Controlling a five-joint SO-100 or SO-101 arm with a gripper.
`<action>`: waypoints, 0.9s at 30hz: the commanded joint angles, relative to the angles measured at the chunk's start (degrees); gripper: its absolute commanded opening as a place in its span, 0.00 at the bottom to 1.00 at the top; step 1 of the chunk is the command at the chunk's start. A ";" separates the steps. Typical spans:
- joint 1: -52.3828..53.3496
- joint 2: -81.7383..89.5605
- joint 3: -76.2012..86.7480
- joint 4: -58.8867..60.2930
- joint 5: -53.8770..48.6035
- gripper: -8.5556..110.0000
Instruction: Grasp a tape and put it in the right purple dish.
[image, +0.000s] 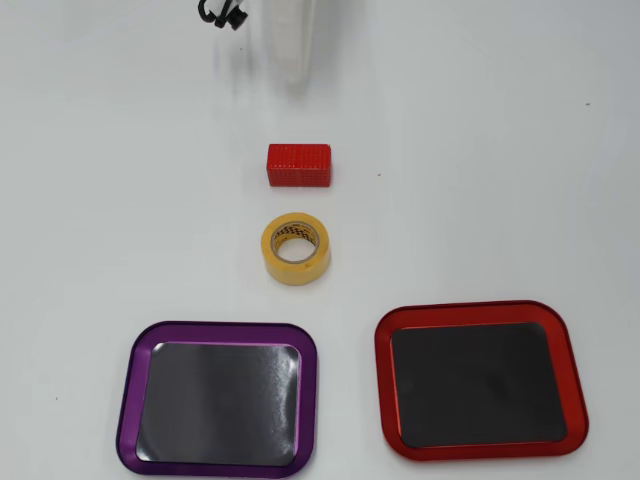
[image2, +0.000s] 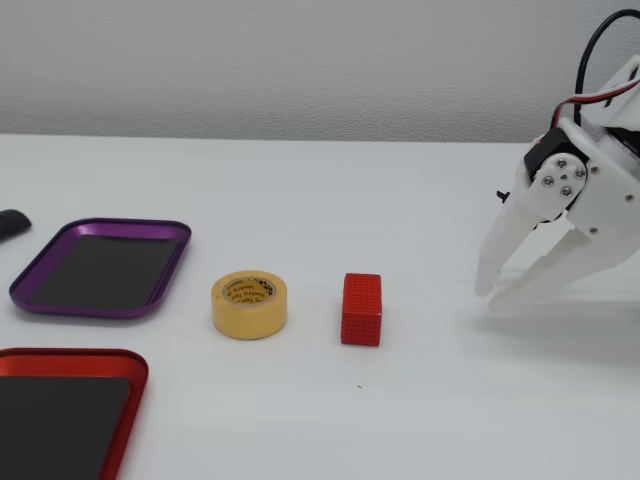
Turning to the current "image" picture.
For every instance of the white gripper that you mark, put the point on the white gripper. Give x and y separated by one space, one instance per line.
300 55

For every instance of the purple metal tray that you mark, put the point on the purple metal tray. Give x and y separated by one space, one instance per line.
220 400

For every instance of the yellow masking tape roll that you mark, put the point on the yellow masking tape roll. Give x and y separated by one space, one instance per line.
296 267

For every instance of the red perforated block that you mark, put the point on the red perforated block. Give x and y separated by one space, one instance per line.
299 165

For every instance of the red metal tray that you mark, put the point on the red metal tray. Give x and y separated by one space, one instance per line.
477 382

